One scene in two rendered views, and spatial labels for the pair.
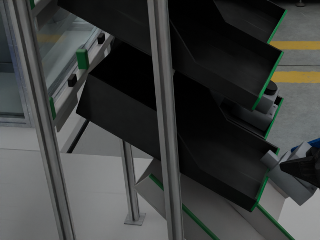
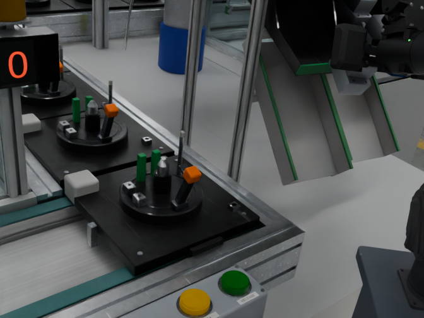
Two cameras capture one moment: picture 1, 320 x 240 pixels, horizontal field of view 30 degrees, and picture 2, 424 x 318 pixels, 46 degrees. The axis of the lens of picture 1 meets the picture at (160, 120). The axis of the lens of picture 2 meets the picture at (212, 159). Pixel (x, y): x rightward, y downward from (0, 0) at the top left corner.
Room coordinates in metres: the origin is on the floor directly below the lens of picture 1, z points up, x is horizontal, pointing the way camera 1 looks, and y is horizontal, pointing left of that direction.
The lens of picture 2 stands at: (-0.10, -0.46, 1.45)
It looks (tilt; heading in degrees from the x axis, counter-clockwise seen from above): 29 degrees down; 34
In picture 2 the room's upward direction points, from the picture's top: 7 degrees clockwise
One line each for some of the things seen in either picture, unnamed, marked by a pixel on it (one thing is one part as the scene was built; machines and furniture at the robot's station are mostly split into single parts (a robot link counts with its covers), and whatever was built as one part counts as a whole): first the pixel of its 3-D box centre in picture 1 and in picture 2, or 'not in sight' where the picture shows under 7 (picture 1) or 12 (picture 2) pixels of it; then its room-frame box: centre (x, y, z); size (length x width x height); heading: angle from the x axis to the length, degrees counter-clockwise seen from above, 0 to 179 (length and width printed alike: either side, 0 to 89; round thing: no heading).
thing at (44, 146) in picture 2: not in sight; (92, 118); (0.50, 0.25, 1.01); 0.24 x 0.24 x 0.13; 75
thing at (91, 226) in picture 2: not in sight; (92, 235); (0.32, 0.04, 0.95); 0.01 x 0.01 x 0.04; 75
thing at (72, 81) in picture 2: not in sight; (44, 77); (0.57, 0.49, 1.01); 0.24 x 0.24 x 0.13; 75
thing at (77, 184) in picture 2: not in sight; (81, 187); (0.37, 0.12, 0.97); 0.05 x 0.05 x 0.04; 75
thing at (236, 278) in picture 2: not in sight; (235, 284); (0.37, -0.20, 0.96); 0.04 x 0.04 x 0.02
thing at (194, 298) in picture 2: not in sight; (194, 303); (0.30, -0.18, 0.96); 0.04 x 0.04 x 0.02
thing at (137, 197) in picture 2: not in sight; (139, 199); (0.39, 0.00, 1.00); 0.02 x 0.01 x 0.02; 75
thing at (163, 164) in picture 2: not in sight; (163, 165); (0.44, 0.00, 1.04); 0.02 x 0.02 x 0.03
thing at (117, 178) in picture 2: not in sight; (160, 204); (0.44, 0.00, 0.96); 0.24 x 0.24 x 0.02; 75
